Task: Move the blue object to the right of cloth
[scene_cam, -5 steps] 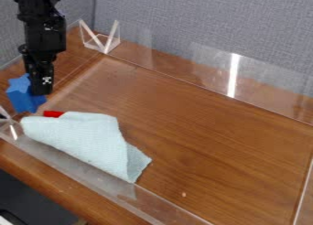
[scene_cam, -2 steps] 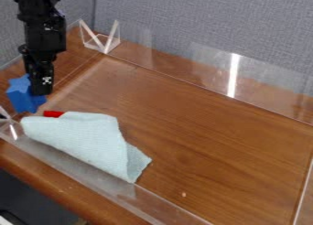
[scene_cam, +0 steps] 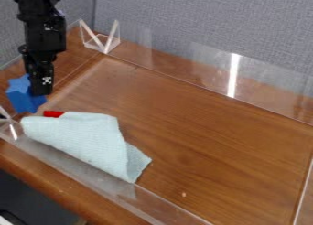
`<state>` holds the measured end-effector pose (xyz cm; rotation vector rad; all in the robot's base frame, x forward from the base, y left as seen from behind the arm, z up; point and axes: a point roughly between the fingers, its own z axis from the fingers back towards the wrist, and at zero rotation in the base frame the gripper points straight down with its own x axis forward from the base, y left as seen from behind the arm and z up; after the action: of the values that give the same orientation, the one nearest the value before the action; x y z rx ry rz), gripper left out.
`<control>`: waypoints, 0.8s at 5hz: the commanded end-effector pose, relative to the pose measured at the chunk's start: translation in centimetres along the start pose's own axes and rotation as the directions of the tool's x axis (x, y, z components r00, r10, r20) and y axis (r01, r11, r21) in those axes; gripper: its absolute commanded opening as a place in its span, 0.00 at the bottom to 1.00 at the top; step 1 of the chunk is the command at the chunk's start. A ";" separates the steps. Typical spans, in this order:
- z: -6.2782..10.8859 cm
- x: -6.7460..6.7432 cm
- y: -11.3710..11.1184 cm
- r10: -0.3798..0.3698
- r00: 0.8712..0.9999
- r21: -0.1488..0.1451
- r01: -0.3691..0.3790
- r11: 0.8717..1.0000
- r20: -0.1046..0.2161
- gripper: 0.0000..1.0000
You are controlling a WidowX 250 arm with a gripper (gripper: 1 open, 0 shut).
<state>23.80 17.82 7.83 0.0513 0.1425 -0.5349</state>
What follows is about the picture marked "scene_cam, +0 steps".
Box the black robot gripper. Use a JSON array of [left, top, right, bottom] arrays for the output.
[[14, 0, 66, 96]]

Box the blue star foam block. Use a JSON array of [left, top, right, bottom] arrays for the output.
[[7, 74, 47, 113]]

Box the light blue cloth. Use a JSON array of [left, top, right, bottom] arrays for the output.
[[22, 112, 152, 183]]

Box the red block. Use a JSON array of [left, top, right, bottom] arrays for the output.
[[43, 111, 65, 118]]

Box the clear acrylic corner bracket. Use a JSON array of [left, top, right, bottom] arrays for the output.
[[78, 20, 121, 55]]

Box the clear acrylic left bracket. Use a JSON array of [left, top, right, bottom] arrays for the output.
[[0, 105, 18, 139]]

